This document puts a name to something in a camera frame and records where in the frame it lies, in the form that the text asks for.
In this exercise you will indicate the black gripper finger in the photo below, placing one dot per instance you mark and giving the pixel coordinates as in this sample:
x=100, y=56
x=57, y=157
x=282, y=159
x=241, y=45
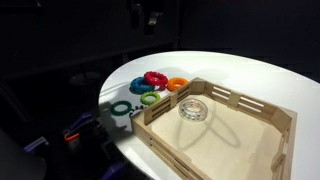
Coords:
x=152, y=19
x=136, y=16

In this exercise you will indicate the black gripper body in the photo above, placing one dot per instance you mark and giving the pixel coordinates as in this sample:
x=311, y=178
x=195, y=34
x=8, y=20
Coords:
x=146, y=5

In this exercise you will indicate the wooden slatted tray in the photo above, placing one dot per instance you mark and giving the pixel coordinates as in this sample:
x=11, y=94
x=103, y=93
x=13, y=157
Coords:
x=206, y=146

